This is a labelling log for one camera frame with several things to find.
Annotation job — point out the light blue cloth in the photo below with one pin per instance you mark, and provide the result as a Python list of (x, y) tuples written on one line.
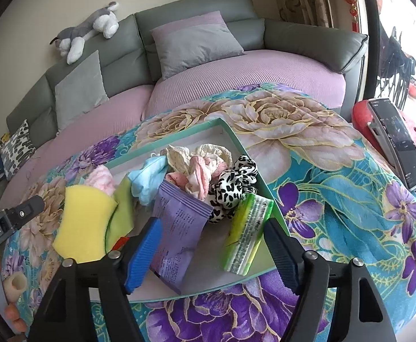
[(147, 181)]

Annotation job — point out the floral blanket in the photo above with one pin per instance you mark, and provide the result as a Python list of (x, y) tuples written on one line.
[(336, 192)]

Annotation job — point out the plain grey pillow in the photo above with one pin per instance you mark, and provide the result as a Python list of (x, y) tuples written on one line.
[(79, 92)]

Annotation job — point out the yellow sponge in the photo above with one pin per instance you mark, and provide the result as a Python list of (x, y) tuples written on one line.
[(83, 224)]

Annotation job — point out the yellow and black book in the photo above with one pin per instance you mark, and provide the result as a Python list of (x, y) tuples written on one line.
[(4, 138)]

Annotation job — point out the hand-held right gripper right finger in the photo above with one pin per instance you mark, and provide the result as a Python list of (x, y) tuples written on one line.
[(282, 256)]

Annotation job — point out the red stool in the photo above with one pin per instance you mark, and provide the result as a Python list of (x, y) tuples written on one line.
[(414, 139)]

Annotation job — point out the lilac sofa cover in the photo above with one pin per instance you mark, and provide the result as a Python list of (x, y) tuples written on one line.
[(247, 74)]

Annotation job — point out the grey husky plush toy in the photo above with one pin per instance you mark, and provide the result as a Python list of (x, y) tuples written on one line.
[(87, 28)]

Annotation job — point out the green tissue packet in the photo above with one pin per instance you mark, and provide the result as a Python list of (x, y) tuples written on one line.
[(247, 231)]

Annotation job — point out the pink ruffled cloth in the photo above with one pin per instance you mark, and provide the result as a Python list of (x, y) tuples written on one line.
[(197, 178)]

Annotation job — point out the black phone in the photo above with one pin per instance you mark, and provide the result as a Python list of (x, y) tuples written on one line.
[(396, 142)]

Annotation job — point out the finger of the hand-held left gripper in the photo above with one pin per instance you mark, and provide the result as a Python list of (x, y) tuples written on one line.
[(26, 208)]

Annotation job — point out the red hanging decoration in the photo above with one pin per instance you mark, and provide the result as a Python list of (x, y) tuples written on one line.
[(352, 3)]

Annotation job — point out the patterned curtain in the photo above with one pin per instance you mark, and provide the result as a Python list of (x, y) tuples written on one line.
[(300, 0)]

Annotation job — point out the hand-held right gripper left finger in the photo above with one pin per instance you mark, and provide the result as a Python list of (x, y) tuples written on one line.
[(143, 256)]

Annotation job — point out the black and white patterned pillow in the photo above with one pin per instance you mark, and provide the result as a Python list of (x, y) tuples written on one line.
[(17, 149)]

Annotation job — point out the grey and lilac pillow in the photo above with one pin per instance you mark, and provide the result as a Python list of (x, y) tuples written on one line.
[(193, 42)]

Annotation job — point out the person's left hand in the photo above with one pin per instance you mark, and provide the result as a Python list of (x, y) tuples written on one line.
[(15, 285)]

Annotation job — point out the teal shallow cardboard box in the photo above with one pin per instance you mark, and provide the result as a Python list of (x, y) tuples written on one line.
[(215, 139)]

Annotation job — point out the purple packet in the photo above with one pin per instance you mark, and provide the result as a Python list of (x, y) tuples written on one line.
[(179, 228)]

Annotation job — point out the clothes drying rack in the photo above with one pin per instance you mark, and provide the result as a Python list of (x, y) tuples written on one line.
[(394, 60)]

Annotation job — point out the pink fluffy cloth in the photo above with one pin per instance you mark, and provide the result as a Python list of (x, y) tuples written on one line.
[(101, 180)]

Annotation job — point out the leopard print scrunchie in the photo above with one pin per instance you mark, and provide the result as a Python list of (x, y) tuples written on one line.
[(229, 188)]

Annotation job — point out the green cloth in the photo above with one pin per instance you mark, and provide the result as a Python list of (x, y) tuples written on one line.
[(122, 213)]

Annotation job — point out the cream lace cloth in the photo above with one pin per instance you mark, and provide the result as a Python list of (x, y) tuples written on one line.
[(179, 160)]

